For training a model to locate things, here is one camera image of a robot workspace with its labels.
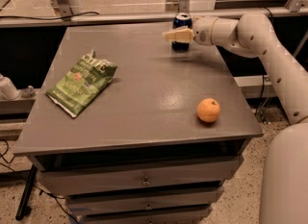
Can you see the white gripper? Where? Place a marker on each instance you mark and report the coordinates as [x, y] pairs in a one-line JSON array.
[[202, 31]]

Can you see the blue pepsi can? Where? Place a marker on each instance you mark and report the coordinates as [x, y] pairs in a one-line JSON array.
[[181, 19]]

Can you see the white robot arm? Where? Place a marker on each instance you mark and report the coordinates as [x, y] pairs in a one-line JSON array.
[[284, 192]]

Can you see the green jalapeno chip bag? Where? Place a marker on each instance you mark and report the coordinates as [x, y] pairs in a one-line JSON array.
[[82, 83]]

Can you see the grey metal railing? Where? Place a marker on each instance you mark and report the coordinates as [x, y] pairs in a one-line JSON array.
[[92, 18]]

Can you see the orange fruit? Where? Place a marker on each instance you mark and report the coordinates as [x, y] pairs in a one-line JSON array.
[[208, 110]]

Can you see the grey drawer cabinet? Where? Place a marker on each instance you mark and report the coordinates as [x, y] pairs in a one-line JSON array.
[[147, 114]]

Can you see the middle grey drawer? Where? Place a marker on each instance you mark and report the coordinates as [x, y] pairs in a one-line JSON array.
[[146, 201]]

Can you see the grey drawer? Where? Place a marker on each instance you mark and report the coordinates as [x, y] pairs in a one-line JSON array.
[[160, 174], [159, 216], [146, 201]]

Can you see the bottom grey drawer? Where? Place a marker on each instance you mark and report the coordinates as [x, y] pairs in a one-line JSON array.
[[159, 216]]

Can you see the top grey drawer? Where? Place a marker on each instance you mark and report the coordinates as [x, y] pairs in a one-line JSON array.
[[160, 174]]

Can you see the black metal leg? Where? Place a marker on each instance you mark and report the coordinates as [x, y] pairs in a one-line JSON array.
[[29, 184]]

